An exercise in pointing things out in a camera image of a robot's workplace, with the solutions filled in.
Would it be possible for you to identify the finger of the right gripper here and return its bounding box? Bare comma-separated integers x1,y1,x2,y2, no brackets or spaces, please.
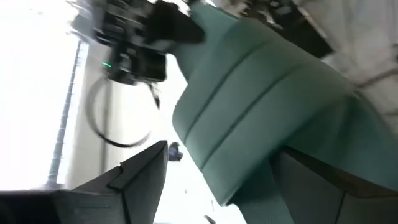
144,0,206,45

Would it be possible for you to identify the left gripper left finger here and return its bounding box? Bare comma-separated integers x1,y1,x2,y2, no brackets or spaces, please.
73,139,169,224

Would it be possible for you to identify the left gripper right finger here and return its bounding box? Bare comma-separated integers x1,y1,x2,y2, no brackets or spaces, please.
269,146,398,224

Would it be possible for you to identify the green rubber slide sandal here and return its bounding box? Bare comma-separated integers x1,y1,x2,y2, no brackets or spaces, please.
172,2,398,224

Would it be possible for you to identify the small dark blue object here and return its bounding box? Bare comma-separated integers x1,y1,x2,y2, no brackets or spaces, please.
167,142,183,162

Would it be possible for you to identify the grey threaded rod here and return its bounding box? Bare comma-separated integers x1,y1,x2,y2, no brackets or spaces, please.
46,40,82,190

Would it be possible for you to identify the black background structure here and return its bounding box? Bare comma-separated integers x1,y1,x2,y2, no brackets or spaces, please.
242,0,334,59

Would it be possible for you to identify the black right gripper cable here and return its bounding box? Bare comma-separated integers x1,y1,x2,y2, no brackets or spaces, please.
85,76,161,149

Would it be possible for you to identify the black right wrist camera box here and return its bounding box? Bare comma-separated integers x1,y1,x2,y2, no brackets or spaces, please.
104,43,168,86

